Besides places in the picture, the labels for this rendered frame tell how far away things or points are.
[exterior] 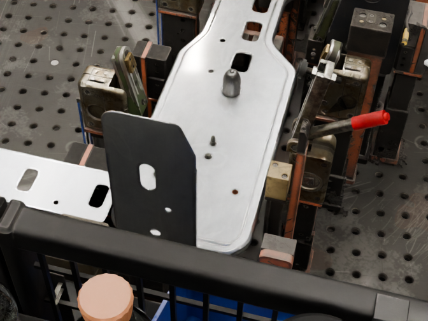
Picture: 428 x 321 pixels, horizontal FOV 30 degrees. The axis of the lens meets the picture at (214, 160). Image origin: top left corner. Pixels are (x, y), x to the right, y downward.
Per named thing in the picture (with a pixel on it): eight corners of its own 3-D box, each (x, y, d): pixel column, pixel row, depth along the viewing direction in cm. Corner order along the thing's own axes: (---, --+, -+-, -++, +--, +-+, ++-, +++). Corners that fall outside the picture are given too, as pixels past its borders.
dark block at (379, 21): (324, 160, 170) (355, 6, 137) (356, 167, 169) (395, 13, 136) (320, 178, 167) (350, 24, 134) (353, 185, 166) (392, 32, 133)
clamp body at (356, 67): (299, 172, 168) (321, 39, 139) (353, 184, 166) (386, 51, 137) (291, 206, 162) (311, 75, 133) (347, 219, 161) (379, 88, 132)
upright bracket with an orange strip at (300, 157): (275, 298, 149) (303, 117, 110) (282, 299, 148) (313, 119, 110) (272, 311, 147) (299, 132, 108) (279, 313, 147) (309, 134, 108)
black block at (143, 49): (138, 134, 174) (129, 32, 151) (185, 143, 173) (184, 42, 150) (126, 161, 169) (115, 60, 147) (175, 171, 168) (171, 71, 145)
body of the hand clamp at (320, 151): (279, 245, 156) (296, 125, 129) (313, 253, 155) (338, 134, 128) (272, 271, 152) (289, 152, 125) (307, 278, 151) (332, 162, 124)
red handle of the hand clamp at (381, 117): (294, 122, 127) (387, 101, 119) (300, 131, 128) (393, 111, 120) (288, 141, 125) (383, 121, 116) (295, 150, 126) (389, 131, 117)
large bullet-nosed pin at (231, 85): (224, 88, 143) (225, 62, 138) (241, 92, 143) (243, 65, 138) (220, 101, 141) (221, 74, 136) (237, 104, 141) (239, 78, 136)
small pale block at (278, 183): (256, 281, 151) (271, 159, 123) (275, 286, 150) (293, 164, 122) (253, 297, 149) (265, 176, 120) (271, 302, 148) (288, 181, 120)
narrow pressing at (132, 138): (121, 262, 118) (100, 104, 92) (197, 280, 116) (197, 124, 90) (120, 265, 118) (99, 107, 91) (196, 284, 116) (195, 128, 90)
